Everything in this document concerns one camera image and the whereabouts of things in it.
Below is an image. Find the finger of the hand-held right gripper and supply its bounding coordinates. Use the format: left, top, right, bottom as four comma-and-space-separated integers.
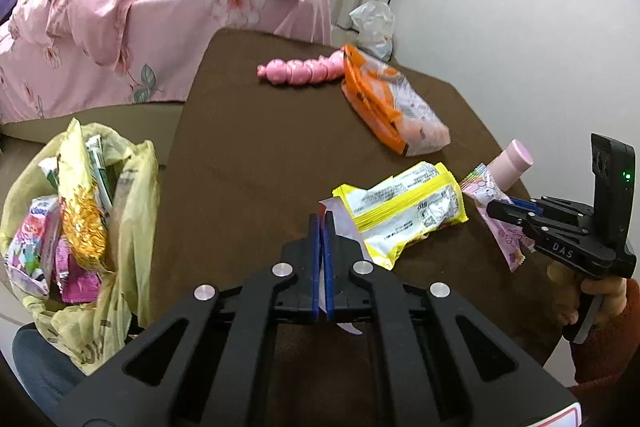
510, 196, 594, 228
486, 199, 540, 234

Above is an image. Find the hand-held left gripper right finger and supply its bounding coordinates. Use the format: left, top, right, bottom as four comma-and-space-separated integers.
324, 211, 581, 427

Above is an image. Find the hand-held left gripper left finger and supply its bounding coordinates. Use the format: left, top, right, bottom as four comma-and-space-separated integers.
60, 214, 321, 427

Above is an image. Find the pink printed snack wrapper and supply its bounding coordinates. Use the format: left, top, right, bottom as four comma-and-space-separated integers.
460, 163, 527, 273

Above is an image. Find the white paper scrap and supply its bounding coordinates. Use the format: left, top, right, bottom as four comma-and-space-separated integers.
318, 198, 373, 338

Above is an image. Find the yellow plastic trash bag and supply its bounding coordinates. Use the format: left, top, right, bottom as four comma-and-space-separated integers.
0, 117, 161, 375

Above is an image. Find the green white packet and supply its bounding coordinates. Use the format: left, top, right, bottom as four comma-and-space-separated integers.
39, 157, 62, 195
84, 134, 119, 215

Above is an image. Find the magenta snack wrapper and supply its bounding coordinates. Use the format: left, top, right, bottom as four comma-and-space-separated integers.
54, 237, 103, 305

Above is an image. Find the pink white snack packet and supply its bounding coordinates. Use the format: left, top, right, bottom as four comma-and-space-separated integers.
5, 196, 63, 298

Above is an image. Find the person's right hand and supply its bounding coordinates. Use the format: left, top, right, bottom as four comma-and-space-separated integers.
546, 261, 629, 328

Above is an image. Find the pink bottle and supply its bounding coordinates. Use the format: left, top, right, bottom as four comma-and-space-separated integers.
487, 139, 533, 195

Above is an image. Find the yellow snack packet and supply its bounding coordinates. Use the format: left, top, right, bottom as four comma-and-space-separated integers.
332, 161, 469, 270

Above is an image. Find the brown tablecloth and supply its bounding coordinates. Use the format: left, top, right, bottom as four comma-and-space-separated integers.
150, 27, 566, 427

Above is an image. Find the orange snack packet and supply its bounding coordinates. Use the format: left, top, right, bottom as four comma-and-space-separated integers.
341, 44, 451, 156

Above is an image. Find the clear plastic bag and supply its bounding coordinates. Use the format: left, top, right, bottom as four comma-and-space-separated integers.
349, 0, 396, 60

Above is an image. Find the pink floral bed sheet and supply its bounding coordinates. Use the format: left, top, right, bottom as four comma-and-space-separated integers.
0, 0, 333, 125

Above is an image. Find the person's jeans leg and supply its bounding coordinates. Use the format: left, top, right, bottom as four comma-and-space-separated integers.
11, 324, 131, 413

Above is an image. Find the pink string of candy packs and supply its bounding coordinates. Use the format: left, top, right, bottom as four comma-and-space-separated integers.
257, 49, 348, 88

